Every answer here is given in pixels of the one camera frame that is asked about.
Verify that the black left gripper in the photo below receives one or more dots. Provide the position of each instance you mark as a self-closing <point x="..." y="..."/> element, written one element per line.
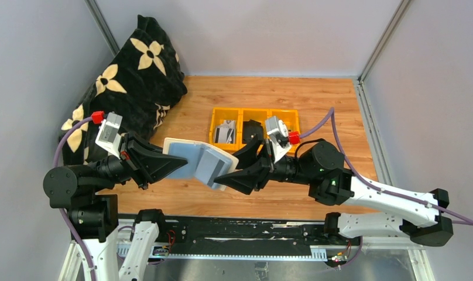
<point x="132" y="160"/>

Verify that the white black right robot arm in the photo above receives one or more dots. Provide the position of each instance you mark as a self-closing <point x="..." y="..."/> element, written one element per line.
<point x="396" y="213"/>

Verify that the black cards in bin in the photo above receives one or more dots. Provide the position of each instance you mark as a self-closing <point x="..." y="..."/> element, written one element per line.
<point x="251" y="129"/>

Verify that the beige leather card holder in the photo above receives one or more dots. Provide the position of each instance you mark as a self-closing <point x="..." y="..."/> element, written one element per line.
<point x="192" y="151"/>

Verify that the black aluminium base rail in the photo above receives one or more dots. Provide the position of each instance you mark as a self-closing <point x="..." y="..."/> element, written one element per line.
<point x="242" y="239"/>

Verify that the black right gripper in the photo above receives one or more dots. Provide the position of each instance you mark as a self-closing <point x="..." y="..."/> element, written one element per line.
<point x="264" y="164"/>

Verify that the yellow bin left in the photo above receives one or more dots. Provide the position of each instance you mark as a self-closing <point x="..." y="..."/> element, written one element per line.
<point x="218" y="115"/>

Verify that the yellow bin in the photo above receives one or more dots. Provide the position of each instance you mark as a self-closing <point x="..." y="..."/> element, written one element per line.
<point x="290" y="118"/>
<point x="258" y="114"/>
<point x="218" y="115"/>

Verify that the black floral plush blanket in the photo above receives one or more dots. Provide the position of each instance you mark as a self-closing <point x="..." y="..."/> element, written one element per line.
<point x="141" y="84"/>

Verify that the yellow bin right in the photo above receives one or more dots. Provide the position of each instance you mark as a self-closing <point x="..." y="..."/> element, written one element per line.
<point x="290" y="118"/>

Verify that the grey striped card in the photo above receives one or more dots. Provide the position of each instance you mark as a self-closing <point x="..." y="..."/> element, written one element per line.
<point x="213" y="164"/>

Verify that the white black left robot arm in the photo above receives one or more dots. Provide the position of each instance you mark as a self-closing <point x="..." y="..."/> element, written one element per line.
<point x="93" y="218"/>

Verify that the white cards in bin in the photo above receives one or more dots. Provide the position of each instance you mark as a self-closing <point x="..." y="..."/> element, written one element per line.
<point x="225" y="132"/>

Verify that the yellow bin middle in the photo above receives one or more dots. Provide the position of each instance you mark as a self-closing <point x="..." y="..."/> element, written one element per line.
<point x="258" y="114"/>

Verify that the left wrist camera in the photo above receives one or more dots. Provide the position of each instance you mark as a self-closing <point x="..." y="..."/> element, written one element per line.
<point x="108" y="137"/>

